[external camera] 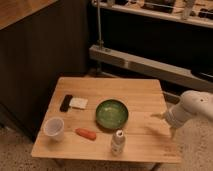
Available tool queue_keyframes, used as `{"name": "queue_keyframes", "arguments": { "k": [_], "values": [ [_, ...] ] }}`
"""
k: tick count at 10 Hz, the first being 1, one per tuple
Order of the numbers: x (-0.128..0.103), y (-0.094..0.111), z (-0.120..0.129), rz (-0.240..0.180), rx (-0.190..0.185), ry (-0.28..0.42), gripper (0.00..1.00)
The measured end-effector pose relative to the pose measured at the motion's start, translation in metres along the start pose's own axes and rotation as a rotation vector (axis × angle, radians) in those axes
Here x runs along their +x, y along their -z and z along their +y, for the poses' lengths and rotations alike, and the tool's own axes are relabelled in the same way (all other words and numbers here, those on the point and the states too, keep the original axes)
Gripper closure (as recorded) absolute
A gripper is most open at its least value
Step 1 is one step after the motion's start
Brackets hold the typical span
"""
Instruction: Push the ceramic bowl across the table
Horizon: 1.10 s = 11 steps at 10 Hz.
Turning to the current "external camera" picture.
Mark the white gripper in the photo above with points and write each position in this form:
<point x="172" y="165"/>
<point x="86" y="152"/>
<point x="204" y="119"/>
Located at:
<point x="176" y="117"/>

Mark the green ceramic bowl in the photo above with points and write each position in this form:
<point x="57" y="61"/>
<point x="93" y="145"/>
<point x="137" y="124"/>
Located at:
<point x="112" y="114"/>

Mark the white sponge block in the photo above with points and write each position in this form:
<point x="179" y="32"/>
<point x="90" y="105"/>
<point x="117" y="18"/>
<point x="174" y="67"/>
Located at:
<point x="79" y="103"/>

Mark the black rectangular remote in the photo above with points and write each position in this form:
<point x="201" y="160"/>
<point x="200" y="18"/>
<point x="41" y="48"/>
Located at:
<point x="65" y="104"/>

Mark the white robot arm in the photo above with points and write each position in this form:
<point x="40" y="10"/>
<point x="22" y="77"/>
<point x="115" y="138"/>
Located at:
<point x="191" y="104"/>

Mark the white plastic bottle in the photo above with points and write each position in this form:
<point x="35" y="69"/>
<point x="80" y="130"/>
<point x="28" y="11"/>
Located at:
<point x="118" y="142"/>

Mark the wooden table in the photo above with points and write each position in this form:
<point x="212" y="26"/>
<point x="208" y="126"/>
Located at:
<point x="147" y="138"/>

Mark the orange carrot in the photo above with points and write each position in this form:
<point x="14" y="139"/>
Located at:
<point x="86" y="133"/>

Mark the metal shelf rack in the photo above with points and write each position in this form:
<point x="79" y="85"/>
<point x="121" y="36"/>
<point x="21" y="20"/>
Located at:
<point x="171" y="40"/>

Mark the clear plastic cup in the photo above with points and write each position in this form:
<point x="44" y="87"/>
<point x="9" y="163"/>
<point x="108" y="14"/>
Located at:
<point x="54" y="128"/>

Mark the dark wooden cabinet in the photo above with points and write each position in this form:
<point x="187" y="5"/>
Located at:
<point x="34" y="53"/>

